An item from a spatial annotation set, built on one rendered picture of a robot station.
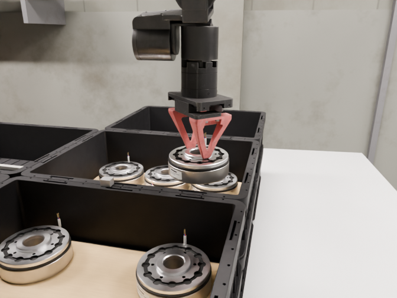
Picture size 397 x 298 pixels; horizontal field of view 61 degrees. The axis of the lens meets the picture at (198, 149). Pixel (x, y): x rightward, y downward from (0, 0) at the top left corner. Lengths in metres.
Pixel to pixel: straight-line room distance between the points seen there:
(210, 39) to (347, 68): 2.09
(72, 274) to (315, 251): 0.52
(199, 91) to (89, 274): 0.31
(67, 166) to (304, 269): 0.54
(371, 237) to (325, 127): 1.76
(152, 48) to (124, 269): 0.33
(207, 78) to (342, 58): 2.08
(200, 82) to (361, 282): 0.51
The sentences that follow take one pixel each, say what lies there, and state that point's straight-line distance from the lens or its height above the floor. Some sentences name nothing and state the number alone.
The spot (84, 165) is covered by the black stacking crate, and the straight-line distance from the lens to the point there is 0.81.
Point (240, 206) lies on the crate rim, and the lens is 0.49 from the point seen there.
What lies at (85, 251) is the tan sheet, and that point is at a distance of 0.59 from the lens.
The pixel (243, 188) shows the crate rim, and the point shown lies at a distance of 0.54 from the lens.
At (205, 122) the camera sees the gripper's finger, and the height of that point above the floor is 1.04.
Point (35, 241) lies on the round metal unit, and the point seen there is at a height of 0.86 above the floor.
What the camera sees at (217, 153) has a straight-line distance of 0.57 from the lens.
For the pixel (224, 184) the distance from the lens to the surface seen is 0.72.
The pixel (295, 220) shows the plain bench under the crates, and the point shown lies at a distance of 0.93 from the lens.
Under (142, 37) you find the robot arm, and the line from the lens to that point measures 0.53.
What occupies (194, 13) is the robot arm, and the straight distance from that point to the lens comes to 0.49.
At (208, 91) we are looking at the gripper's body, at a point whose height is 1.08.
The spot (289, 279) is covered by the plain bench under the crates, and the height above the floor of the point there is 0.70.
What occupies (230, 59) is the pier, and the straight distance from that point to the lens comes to 2.30.
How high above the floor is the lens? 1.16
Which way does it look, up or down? 19 degrees down
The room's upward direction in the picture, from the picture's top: straight up
